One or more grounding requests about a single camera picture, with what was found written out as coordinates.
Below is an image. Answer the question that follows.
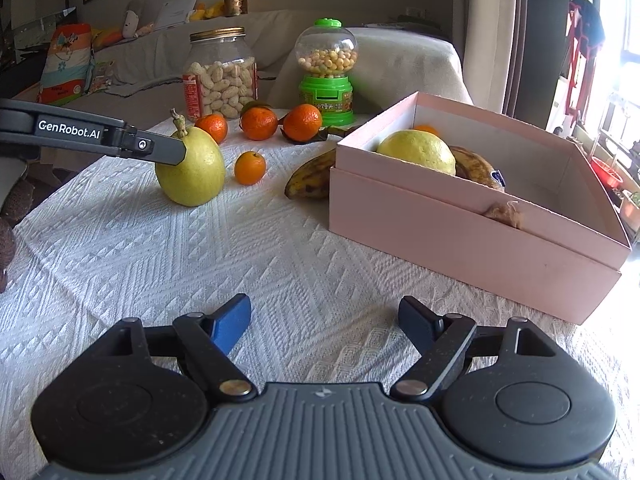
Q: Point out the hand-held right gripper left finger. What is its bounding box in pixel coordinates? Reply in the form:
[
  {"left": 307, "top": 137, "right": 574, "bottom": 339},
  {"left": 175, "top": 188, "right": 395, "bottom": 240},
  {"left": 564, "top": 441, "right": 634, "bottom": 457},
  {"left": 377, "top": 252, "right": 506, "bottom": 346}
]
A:
[{"left": 107, "top": 293, "right": 257, "bottom": 402}]

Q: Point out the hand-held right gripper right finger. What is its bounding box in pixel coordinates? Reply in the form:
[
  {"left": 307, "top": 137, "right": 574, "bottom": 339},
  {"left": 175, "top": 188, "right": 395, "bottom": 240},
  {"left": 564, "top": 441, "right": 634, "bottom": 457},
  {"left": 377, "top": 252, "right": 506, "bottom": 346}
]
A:
[{"left": 390, "top": 295, "right": 556, "bottom": 402}]

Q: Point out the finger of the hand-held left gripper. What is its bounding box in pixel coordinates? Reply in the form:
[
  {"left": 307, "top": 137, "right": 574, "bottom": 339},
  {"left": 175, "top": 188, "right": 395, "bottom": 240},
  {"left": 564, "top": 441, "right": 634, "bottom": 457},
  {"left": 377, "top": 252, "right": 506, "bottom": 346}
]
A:
[{"left": 107, "top": 127, "right": 188, "bottom": 166}]

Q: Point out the pink cardboard box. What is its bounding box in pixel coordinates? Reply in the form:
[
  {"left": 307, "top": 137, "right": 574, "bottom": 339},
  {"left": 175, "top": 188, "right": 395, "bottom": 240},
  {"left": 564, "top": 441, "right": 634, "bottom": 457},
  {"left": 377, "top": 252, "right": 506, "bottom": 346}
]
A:
[{"left": 328, "top": 91, "right": 632, "bottom": 325}]

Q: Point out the brown banana with blue sticker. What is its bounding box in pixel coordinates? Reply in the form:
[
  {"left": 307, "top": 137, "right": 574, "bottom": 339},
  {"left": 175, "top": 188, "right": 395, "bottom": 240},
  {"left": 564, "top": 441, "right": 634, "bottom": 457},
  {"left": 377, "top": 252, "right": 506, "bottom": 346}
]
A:
[{"left": 448, "top": 146, "right": 507, "bottom": 192}]

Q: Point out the small orange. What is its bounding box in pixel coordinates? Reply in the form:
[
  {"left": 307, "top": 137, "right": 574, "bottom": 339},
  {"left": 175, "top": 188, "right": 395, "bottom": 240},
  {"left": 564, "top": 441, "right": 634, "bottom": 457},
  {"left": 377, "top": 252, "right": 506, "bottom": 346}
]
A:
[
  {"left": 194, "top": 113, "right": 229, "bottom": 145},
  {"left": 234, "top": 151, "right": 267, "bottom": 186}
]

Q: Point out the colourful printed bag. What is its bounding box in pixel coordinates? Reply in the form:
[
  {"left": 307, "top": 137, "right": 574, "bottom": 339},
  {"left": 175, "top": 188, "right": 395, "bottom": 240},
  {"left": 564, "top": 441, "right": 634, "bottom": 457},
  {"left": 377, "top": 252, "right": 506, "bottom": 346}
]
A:
[{"left": 37, "top": 23, "right": 96, "bottom": 107}]

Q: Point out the white textured tablecloth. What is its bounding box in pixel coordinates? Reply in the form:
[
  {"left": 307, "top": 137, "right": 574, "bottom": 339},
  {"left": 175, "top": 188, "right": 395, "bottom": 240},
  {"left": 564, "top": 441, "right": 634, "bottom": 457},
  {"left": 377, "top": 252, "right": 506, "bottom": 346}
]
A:
[{"left": 0, "top": 107, "right": 640, "bottom": 480}]

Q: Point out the glass jar of peanuts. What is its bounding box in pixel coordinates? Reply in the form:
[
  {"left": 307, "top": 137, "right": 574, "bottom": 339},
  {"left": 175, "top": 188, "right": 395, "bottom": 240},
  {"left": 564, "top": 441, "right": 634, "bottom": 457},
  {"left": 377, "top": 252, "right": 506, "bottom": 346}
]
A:
[{"left": 181, "top": 27, "right": 259, "bottom": 122}]

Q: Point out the grey covered sofa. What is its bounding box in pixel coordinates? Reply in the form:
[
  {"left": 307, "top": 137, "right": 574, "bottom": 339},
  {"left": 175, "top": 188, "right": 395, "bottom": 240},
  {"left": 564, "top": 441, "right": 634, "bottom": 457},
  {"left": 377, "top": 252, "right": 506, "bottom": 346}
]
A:
[{"left": 10, "top": 8, "right": 321, "bottom": 126}]

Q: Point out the orange with dark leaves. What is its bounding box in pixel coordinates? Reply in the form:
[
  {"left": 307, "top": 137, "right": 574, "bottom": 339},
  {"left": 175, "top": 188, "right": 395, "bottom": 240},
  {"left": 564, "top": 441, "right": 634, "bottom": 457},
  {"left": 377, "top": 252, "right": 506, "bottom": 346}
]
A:
[
  {"left": 278, "top": 104, "right": 331, "bottom": 144},
  {"left": 240, "top": 101, "right": 279, "bottom": 141}
]

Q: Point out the dark framed panel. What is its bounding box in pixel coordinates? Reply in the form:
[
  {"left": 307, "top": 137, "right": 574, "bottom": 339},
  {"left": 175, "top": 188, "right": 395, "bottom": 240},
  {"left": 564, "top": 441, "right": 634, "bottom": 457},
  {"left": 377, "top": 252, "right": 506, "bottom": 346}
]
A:
[{"left": 0, "top": 0, "right": 71, "bottom": 68}]

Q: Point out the grey plush toy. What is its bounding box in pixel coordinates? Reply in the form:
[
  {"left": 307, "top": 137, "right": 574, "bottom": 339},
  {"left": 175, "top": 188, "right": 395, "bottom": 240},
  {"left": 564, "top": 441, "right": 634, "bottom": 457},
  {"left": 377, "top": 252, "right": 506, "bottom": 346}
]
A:
[{"left": 120, "top": 0, "right": 151, "bottom": 38}]

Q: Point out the white paper card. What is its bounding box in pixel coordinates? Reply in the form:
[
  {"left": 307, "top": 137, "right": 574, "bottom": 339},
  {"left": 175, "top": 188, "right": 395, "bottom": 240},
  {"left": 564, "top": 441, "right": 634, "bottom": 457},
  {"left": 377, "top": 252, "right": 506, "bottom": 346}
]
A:
[{"left": 154, "top": 0, "right": 201, "bottom": 31}]

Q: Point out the yellow plush toy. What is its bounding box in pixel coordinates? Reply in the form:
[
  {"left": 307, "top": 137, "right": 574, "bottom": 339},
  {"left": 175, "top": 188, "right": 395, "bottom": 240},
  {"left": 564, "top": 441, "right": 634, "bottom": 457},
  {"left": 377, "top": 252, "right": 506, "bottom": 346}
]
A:
[{"left": 189, "top": 2, "right": 225, "bottom": 22}]

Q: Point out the spotted banana with white sticker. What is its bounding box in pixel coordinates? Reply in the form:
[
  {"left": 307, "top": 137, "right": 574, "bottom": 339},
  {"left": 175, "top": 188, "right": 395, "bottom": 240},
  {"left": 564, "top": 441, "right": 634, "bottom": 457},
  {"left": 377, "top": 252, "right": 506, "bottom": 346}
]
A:
[{"left": 284, "top": 146, "right": 340, "bottom": 199}]

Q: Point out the green candy dispenser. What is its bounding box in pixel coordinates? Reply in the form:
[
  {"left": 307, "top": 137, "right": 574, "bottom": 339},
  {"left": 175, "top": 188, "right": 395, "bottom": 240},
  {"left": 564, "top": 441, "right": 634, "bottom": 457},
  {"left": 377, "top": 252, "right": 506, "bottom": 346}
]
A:
[{"left": 293, "top": 18, "right": 359, "bottom": 127}]

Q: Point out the red plastic basket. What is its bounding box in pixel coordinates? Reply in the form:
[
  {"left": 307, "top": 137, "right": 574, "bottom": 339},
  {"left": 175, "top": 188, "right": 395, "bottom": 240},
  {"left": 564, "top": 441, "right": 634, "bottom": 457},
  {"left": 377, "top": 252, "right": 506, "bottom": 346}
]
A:
[{"left": 590, "top": 157, "right": 623, "bottom": 186}]

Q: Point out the white cloth-covered chair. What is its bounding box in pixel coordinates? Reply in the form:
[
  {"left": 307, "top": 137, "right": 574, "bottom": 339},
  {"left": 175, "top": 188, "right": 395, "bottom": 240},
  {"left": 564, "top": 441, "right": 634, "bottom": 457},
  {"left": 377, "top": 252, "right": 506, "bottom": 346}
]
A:
[{"left": 265, "top": 26, "right": 475, "bottom": 126}]

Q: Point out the red hanging garment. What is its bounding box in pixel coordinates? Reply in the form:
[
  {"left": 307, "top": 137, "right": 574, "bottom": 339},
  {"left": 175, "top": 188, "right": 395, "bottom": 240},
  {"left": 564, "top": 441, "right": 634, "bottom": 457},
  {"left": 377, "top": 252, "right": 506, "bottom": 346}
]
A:
[{"left": 567, "top": 0, "right": 606, "bottom": 116}]

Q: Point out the grey curtain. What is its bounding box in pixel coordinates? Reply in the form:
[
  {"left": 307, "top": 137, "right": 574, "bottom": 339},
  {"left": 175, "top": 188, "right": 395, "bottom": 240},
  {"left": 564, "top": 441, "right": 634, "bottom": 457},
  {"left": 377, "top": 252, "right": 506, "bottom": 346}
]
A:
[{"left": 470, "top": 0, "right": 571, "bottom": 121}]

